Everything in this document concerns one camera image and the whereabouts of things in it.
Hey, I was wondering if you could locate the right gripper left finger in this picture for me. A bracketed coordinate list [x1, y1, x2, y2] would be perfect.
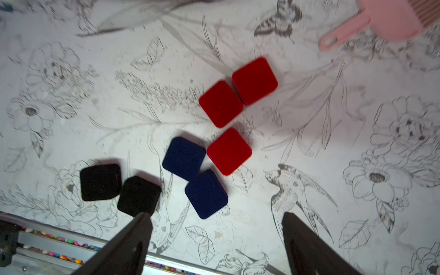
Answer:
[73, 213, 153, 275]

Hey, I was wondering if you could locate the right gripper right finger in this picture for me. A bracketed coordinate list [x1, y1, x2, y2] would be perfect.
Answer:
[282, 212, 361, 275]

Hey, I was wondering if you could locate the blue brooch box front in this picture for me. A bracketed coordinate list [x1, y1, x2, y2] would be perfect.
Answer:
[184, 170, 229, 220]

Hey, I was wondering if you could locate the blue brooch box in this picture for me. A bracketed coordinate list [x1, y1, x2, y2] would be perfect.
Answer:
[184, 170, 229, 220]
[162, 136, 206, 181]

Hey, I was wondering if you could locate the black brooch box right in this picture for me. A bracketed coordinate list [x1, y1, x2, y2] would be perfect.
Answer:
[117, 176, 162, 217]

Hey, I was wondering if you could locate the black brooch box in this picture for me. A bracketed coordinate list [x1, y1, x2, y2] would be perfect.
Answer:
[117, 176, 162, 217]
[80, 164, 122, 201]

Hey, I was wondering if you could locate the black brooch box left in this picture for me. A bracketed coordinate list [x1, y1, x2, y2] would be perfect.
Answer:
[80, 164, 122, 201]

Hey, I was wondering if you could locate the red brooch box front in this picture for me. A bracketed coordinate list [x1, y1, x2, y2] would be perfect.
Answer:
[207, 128, 252, 176]

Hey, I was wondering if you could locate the red brooch box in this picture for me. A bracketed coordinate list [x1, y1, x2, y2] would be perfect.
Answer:
[199, 80, 244, 128]
[231, 57, 278, 105]
[207, 128, 252, 176]

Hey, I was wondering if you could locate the red brooch box middle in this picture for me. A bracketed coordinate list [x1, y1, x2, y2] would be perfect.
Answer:
[199, 80, 244, 128]

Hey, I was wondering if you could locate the red brooch box rear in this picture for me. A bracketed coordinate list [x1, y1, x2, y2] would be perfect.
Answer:
[231, 57, 278, 105]

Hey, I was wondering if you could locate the pink comb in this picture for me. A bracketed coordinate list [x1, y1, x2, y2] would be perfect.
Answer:
[319, 0, 440, 52]

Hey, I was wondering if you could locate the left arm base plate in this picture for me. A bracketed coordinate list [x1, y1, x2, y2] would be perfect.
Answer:
[0, 221, 20, 268]

